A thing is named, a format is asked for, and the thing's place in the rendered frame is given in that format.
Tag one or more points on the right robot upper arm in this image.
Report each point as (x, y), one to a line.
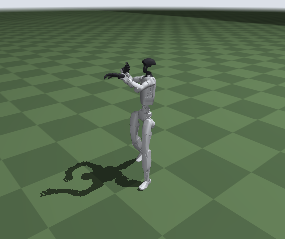
(136, 79)

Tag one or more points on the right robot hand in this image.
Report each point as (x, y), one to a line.
(126, 68)

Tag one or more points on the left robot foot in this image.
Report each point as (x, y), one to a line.
(144, 185)

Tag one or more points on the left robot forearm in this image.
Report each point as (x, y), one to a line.
(130, 83)

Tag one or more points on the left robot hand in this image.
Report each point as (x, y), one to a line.
(114, 75)

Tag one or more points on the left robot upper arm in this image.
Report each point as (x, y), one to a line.
(149, 83)

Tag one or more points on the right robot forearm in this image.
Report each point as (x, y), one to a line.
(127, 74)

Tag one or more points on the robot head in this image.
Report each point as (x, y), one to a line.
(148, 62)

